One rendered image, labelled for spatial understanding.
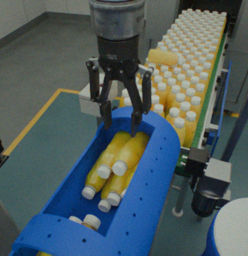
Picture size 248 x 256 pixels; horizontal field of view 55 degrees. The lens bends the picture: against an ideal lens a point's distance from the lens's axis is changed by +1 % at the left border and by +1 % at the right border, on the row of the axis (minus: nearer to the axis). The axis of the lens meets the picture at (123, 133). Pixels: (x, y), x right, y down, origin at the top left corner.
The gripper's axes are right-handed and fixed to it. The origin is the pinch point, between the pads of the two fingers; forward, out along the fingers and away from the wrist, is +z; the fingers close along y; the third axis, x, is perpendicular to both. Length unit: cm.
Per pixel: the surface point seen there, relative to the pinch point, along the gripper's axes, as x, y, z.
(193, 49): 104, 2, 26
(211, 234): -3.2, 27.6, 30.3
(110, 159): 2.9, -5.3, 19.4
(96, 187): -3.6, -7.3, 26.4
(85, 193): -6.6, -9.6, 26.6
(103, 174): -1.3, -5.7, 21.8
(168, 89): 61, -1, 29
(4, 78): 168, -248, 132
